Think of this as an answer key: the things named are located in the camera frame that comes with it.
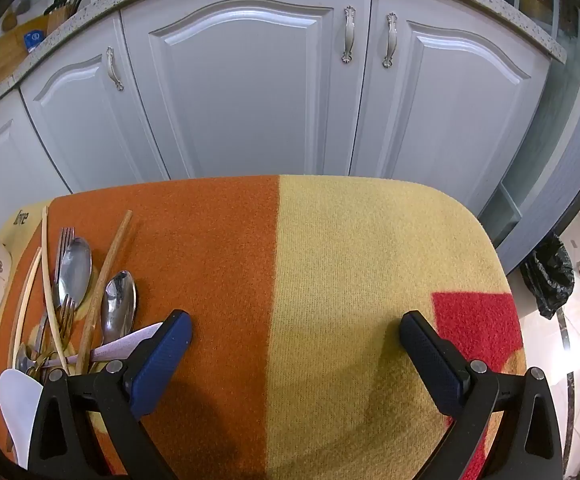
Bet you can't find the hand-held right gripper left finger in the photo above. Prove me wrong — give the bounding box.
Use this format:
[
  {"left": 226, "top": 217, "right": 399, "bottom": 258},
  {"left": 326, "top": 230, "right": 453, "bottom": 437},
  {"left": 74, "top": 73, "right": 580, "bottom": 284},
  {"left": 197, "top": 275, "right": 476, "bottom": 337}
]
[{"left": 27, "top": 310, "right": 193, "bottom": 480}]

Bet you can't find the wooden knife block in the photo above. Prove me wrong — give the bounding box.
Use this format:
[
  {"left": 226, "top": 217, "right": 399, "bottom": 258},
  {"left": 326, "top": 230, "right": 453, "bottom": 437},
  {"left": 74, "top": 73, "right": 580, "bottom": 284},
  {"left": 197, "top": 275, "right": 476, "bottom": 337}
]
[{"left": 44, "top": 0, "right": 86, "bottom": 36}]

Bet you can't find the black garbage bag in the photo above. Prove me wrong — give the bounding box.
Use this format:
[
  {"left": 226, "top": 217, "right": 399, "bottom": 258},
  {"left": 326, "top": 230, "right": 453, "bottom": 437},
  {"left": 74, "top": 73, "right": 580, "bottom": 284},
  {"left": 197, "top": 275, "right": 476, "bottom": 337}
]
[{"left": 520, "top": 234, "right": 575, "bottom": 321}]

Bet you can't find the large silver fork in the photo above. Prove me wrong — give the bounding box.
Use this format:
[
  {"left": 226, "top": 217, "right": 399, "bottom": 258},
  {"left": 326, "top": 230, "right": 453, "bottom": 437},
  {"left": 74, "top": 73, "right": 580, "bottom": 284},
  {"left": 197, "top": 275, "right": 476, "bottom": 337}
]
[{"left": 35, "top": 227, "right": 77, "bottom": 356}]

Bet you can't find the orange yellow printed towel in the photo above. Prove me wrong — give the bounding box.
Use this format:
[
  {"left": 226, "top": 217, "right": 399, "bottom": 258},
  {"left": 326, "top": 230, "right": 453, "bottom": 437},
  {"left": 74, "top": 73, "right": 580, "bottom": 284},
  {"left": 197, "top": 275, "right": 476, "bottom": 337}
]
[{"left": 0, "top": 174, "right": 528, "bottom": 480}]

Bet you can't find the white rice paddle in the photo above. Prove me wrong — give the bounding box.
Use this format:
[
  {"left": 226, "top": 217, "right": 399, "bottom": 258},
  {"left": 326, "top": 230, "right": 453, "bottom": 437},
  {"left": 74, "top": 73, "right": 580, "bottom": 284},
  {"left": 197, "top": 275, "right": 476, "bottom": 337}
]
[{"left": 0, "top": 322, "right": 165, "bottom": 466}]

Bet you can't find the large silver spoon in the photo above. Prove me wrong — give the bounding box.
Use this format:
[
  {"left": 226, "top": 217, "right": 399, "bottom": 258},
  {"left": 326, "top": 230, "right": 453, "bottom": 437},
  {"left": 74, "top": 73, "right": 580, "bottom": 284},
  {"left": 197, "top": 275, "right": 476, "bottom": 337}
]
[{"left": 32, "top": 237, "right": 93, "bottom": 361}]

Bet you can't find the light bamboo chopstick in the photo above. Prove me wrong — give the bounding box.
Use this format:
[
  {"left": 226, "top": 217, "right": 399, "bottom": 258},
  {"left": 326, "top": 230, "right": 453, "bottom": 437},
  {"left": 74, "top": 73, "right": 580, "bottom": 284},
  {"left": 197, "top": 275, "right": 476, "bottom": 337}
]
[
  {"left": 9, "top": 246, "right": 43, "bottom": 361},
  {"left": 41, "top": 205, "right": 71, "bottom": 376}
]

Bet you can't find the small silver spoon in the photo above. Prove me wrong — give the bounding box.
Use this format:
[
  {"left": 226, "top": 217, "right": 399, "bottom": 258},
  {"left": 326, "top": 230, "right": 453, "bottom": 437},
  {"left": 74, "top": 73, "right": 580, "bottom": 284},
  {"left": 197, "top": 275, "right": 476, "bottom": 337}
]
[{"left": 14, "top": 342, "right": 38, "bottom": 376}]

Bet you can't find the silver cabinet handle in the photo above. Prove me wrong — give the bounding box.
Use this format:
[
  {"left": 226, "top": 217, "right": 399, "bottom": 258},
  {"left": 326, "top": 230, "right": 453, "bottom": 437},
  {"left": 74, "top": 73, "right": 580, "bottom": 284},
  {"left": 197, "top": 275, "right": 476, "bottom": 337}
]
[
  {"left": 382, "top": 12, "right": 399, "bottom": 68},
  {"left": 106, "top": 46, "right": 125, "bottom": 92},
  {"left": 341, "top": 6, "right": 357, "bottom": 64}
]

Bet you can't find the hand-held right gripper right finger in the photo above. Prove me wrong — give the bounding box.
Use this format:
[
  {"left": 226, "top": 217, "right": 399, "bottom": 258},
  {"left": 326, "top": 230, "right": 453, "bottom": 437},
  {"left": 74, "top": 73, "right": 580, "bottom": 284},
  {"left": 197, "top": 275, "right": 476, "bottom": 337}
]
[{"left": 400, "top": 310, "right": 563, "bottom": 480}]

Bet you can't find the long brown chopstick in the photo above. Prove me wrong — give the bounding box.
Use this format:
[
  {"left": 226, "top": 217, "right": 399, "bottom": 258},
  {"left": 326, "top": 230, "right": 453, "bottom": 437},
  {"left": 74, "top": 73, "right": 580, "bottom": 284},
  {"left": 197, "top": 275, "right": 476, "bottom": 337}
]
[{"left": 77, "top": 210, "right": 134, "bottom": 376}]

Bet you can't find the small gold fork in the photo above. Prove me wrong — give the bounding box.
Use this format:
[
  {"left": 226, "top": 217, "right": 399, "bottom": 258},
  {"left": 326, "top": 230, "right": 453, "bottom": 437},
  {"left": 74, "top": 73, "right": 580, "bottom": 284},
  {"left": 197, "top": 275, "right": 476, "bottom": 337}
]
[{"left": 30, "top": 294, "right": 77, "bottom": 376}]

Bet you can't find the blue white packet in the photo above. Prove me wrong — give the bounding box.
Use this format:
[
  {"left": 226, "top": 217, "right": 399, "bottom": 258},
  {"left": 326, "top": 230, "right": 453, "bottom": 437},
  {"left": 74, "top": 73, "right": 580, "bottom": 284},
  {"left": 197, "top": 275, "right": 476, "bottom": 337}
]
[{"left": 22, "top": 30, "right": 46, "bottom": 55}]

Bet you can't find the white cabinet door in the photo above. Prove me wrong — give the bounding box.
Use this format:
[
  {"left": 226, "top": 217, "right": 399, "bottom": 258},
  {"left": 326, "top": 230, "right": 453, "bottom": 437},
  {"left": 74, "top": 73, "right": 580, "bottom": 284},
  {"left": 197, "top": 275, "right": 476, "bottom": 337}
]
[
  {"left": 349, "top": 0, "right": 553, "bottom": 217},
  {"left": 0, "top": 91, "right": 73, "bottom": 211},
  {"left": 19, "top": 10, "right": 171, "bottom": 196},
  {"left": 120, "top": 0, "right": 375, "bottom": 181}
]

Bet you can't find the wooden cutting board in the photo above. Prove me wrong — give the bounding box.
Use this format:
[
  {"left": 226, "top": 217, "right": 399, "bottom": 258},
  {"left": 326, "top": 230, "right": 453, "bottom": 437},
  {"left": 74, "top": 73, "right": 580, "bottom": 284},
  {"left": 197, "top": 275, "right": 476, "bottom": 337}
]
[{"left": 0, "top": 14, "right": 51, "bottom": 92}]

